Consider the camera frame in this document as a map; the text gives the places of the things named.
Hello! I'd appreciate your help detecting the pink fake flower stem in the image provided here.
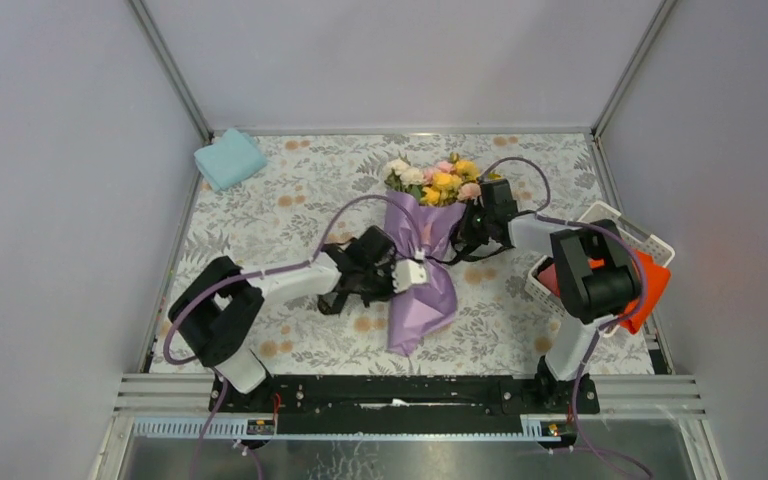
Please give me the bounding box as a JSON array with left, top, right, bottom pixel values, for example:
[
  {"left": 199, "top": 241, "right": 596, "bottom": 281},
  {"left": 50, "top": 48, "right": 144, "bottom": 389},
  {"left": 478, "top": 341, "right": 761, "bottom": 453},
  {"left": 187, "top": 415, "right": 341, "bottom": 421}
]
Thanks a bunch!
[{"left": 422, "top": 160, "right": 485, "bottom": 203}]

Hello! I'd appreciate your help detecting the black ribbon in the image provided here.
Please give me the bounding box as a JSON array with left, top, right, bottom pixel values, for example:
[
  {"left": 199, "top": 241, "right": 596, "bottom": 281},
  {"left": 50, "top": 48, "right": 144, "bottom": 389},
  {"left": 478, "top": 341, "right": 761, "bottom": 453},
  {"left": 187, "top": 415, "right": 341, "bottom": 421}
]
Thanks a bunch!
[{"left": 316, "top": 228, "right": 518, "bottom": 317}]

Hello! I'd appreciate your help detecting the yellow fake flower stem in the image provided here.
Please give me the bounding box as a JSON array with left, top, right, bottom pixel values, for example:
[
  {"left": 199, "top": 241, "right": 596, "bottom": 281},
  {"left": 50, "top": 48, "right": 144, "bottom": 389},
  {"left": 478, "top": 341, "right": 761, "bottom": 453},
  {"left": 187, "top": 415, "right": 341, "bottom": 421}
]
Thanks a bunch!
[{"left": 418, "top": 153, "right": 501, "bottom": 208}]

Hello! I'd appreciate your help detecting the pink purple wrapping paper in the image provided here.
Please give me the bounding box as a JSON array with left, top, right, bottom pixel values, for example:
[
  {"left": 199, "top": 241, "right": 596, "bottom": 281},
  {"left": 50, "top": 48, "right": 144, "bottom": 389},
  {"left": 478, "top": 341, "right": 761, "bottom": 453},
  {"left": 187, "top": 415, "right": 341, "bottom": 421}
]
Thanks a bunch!
[{"left": 384, "top": 190, "right": 465, "bottom": 356}]

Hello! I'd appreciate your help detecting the white fake flower stem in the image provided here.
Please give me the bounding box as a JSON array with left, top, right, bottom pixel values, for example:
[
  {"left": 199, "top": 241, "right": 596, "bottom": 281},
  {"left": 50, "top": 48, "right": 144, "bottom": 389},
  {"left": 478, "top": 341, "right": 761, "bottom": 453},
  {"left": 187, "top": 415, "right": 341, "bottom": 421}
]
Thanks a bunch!
[{"left": 384, "top": 157, "right": 426, "bottom": 201}]

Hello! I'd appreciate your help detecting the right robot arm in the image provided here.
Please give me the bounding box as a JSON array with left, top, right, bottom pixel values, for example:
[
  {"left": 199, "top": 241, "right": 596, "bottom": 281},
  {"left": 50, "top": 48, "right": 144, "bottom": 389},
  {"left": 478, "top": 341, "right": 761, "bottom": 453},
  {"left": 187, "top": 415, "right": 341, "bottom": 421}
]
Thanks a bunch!
[{"left": 450, "top": 179, "right": 645, "bottom": 412}]

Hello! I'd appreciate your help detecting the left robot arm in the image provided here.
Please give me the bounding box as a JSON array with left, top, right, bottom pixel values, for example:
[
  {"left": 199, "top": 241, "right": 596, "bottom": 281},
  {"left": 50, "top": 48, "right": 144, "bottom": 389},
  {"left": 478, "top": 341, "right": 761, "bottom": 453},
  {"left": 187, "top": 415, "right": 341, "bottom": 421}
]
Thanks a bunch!
[{"left": 167, "top": 226, "right": 396, "bottom": 411}]

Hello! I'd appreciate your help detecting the floral tablecloth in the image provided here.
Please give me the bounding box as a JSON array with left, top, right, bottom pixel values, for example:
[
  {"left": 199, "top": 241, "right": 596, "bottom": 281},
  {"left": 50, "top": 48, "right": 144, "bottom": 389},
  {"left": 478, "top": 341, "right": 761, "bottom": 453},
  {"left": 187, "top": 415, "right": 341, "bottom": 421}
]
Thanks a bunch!
[{"left": 148, "top": 132, "right": 657, "bottom": 377}]

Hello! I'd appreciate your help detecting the pink cloth in basket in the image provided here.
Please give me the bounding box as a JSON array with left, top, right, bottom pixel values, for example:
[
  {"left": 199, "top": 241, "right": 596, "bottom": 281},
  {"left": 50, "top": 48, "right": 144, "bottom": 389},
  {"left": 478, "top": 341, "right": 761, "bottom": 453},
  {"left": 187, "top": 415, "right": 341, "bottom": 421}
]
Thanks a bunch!
[{"left": 535, "top": 259, "right": 560, "bottom": 296}]

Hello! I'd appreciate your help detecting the light blue folded towel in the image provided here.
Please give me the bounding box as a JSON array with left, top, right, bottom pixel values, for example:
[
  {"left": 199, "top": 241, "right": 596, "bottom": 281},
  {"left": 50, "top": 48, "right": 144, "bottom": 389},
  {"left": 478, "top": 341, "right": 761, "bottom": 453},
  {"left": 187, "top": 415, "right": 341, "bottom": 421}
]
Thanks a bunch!
[{"left": 194, "top": 129, "right": 267, "bottom": 191}]

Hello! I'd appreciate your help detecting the white plastic basket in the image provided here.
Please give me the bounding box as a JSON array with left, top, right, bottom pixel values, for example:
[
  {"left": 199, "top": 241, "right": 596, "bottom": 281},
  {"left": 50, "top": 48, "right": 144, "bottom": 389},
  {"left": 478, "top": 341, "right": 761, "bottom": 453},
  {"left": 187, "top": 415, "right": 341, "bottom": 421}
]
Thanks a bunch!
[{"left": 525, "top": 201, "right": 675, "bottom": 338}]

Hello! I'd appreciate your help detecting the orange cloth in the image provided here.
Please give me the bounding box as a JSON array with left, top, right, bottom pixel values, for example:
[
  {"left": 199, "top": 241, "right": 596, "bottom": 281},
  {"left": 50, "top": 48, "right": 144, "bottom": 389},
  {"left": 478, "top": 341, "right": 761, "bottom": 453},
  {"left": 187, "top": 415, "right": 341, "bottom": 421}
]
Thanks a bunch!
[{"left": 618, "top": 250, "right": 671, "bottom": 335}]

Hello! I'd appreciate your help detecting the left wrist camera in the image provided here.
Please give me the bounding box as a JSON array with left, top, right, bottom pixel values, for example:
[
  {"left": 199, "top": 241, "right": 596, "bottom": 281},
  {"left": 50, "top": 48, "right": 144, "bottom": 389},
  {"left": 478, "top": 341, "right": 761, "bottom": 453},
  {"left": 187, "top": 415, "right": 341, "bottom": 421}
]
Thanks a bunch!
[{"left": 392, "top": 259, "right": 429, "bottom": 294}]

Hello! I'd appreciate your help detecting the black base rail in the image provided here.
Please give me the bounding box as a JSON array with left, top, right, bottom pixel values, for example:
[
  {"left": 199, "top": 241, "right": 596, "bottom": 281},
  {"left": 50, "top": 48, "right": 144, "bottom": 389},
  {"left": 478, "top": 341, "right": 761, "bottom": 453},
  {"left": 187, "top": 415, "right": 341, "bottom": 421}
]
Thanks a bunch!
[{"left": 209, "top": 374, "right": 600, "bottom": 435}]

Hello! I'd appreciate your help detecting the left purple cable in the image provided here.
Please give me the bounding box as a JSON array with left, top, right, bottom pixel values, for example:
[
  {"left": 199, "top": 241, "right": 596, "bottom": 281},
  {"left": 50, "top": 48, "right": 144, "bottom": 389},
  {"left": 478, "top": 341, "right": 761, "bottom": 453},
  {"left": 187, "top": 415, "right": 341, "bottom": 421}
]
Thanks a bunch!
[{"left": 161, "top": 193, "right": 428, "bottom": 480}]

